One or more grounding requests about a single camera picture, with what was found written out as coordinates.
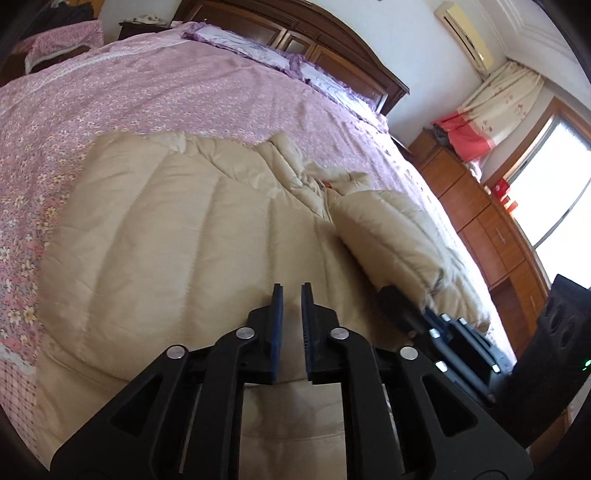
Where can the chair with pink cloth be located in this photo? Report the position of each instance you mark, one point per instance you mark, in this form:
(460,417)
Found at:
(64,37)

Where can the wooden drawer cabinet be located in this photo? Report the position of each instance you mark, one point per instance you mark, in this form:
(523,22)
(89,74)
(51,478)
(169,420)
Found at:
(466,203)

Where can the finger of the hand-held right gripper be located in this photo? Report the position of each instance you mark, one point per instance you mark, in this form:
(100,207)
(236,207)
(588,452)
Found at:
(466,350)
(399,309)

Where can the pink floral bedspread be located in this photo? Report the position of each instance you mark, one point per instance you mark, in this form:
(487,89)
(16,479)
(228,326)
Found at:
(138,92)

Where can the window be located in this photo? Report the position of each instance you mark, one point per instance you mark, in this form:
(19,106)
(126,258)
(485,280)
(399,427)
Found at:
(554,184)

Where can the grey clothes on cabinet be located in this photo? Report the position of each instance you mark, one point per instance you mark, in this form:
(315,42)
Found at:
(442,134)

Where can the dark wooden bed headboard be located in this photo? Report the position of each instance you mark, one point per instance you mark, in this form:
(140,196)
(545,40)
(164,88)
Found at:
(323,41)

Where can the cream and red curtain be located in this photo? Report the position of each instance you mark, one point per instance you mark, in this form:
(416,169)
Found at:
(498,106)

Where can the purple ruffled pillow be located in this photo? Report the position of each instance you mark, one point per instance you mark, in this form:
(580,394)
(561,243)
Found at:
(332,85)
(231,39)

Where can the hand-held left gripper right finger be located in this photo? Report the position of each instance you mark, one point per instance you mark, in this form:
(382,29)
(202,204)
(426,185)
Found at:
(308,332)

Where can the dark wooden nightstand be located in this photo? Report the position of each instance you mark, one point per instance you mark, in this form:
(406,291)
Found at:
(134,30)

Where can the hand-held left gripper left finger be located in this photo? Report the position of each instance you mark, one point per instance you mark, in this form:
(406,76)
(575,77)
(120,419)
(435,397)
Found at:
(276,332)

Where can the wall air conditioner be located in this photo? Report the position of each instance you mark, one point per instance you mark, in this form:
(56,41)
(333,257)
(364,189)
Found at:
(466,37)

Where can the beige padded coat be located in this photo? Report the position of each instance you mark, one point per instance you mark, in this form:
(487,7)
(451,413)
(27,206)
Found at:
(161,230)

